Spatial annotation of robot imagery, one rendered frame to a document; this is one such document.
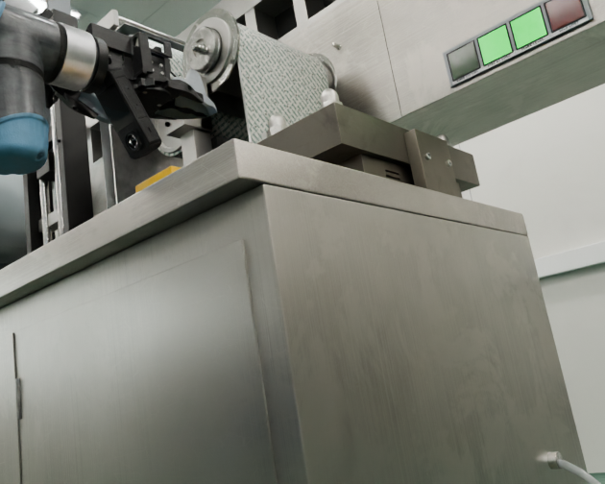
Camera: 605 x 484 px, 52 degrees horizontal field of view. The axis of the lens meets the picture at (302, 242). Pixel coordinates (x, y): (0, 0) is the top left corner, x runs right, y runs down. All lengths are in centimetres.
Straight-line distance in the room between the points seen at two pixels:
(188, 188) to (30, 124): 21
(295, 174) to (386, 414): 26
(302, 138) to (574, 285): 275
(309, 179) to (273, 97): 46
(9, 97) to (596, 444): 320
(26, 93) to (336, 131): 37
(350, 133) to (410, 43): 45
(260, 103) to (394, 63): 33
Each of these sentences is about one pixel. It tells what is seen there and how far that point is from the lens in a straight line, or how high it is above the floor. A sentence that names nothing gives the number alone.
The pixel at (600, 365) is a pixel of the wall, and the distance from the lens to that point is 348.
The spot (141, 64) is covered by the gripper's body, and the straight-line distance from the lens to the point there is 87.
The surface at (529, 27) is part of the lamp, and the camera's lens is 115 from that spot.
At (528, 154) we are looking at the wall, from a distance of 366.
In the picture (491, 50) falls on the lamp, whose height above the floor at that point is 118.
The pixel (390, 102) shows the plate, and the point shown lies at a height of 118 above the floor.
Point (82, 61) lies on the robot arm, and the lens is 82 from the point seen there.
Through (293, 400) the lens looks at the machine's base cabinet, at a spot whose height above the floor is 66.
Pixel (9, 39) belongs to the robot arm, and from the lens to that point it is 78.
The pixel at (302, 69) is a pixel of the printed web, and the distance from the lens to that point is 119.
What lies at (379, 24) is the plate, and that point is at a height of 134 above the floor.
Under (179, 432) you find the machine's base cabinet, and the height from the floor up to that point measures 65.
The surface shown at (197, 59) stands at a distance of 111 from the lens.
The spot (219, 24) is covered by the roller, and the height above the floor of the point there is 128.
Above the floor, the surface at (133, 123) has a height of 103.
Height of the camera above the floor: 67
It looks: 13 degrees up
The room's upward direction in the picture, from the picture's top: 9 degrees counter-clockwise
